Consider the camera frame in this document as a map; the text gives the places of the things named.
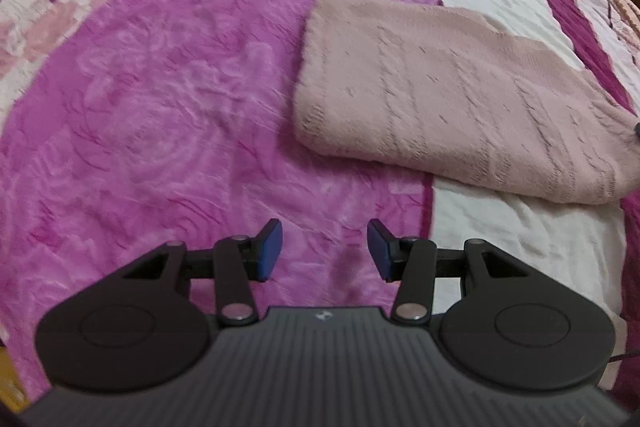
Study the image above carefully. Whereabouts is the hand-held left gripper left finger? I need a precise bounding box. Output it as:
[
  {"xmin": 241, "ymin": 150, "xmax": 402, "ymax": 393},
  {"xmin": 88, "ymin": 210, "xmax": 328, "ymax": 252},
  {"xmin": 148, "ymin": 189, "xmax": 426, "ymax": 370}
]
[{"xmin": 122, "ymin": 218, "xmax": 284, "ymax": 327}]

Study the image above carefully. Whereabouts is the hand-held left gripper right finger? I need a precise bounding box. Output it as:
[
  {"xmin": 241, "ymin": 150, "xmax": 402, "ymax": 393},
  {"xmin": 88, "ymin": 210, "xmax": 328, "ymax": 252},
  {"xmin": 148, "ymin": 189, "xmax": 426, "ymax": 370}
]
[{"xmin": 366, "ymin": 218, "xmax": 528, "ymax": 324}]

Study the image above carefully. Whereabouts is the pink knitted cardigan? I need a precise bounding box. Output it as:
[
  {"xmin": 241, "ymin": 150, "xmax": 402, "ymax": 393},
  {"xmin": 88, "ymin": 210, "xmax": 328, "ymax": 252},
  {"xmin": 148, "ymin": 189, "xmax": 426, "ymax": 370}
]
[{"xmin": 292, "ymin": 0, "xmax": 640, "ymax": 206}]

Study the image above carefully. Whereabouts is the magenta floral striped bedspread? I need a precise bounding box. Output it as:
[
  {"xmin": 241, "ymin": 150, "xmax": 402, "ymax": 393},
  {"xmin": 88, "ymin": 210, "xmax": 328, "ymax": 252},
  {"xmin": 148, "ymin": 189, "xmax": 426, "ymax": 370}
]
[{"xmin": 0, "ymin": 0, "xmax": 640, "ymax": 408}]

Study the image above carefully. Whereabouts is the pink crochet blanket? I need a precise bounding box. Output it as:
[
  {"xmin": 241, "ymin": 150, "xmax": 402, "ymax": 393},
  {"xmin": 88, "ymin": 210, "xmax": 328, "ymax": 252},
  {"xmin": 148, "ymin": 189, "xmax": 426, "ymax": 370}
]
[{"xmin": 595, "ymin": 0, "xmax": 640, "ymax": 38}]

